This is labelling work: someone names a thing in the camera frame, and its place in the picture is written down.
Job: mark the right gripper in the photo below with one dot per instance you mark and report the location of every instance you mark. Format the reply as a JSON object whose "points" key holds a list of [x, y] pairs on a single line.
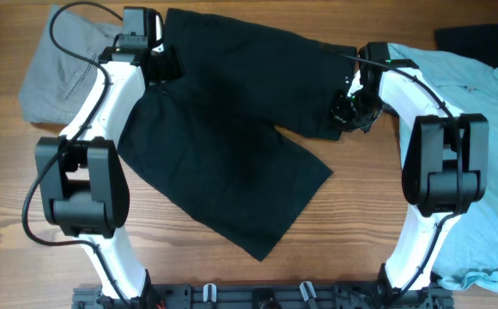
{"points": [[340, 118]]}

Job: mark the folded grey shorts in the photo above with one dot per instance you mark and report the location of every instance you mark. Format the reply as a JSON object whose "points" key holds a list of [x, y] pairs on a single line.
{"points": [[56, 85]]}

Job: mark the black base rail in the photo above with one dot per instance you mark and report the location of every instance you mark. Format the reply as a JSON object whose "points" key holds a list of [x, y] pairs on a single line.
{"points": [[341, 295]]}

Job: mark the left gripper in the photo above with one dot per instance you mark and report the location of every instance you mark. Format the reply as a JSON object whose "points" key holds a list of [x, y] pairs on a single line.
{"points": [[176, 65]]}

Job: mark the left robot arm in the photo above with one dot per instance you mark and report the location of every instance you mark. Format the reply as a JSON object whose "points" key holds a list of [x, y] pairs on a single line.
{"points": [[81, 180]]}

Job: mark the dark garment at corner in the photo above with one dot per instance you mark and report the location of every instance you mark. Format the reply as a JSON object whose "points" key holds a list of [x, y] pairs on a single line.
{"points": [[479, 42]]}

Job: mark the black shorts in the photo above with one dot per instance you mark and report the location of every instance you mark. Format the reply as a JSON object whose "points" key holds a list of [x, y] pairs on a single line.
{"points": [[211, 141]]}

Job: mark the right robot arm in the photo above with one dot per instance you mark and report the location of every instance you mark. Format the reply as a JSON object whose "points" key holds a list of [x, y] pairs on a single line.
{"points": [[445, 164]]}

